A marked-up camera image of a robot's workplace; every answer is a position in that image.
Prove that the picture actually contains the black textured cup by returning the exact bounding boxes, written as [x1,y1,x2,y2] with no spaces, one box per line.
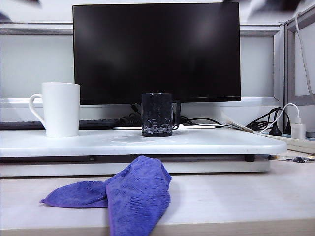
[141,92,182,137]

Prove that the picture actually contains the white platform board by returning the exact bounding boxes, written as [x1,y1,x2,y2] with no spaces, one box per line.
[0,127,288,158]

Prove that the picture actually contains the black keyboard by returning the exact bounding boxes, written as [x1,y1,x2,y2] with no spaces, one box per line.
[0,118,122,131]

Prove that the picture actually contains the black computer monitor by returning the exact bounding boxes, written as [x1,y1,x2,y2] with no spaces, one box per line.
[72,2,242,105]

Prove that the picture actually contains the white base board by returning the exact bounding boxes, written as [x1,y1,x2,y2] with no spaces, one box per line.
[0,158,271,177]

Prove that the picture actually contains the paper booklet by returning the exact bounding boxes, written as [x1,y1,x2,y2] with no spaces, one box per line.
[220,111,255,134]

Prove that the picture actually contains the purple microfiber cloth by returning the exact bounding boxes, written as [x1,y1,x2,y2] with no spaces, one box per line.
[39,155,172,236]

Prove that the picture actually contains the white ceramic mug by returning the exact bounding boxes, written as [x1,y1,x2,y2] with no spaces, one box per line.
[29,82,81,138]

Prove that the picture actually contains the black plug with round base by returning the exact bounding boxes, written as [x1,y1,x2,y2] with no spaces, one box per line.
[268,108,283,136]

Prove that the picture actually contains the black power plug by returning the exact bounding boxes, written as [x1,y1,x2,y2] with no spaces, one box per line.
[284,110,293,135]

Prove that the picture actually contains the white charger adapter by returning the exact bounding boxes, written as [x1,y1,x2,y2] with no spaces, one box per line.
[291,117,307,140]

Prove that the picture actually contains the white power strip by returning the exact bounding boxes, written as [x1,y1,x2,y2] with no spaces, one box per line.
[255,129,315,155]

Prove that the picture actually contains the small black desk item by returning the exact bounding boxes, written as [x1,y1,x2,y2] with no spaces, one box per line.
[285,155,309,163]

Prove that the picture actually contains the black cables under monitor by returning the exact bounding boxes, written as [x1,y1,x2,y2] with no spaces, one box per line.
[119,103,144,127]

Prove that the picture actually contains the black cable behind cup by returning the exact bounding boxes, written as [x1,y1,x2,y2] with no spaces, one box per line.
[179,116,228,127]

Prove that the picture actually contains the black cable bundle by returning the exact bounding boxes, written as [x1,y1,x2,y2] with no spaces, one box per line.
[245,106,282,131]

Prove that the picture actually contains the white charging cable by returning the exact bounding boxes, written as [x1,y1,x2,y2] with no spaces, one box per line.
[260,103,301,135]

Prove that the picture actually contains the white hanging cable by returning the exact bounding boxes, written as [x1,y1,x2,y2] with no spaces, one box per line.
[296,11,312,97]

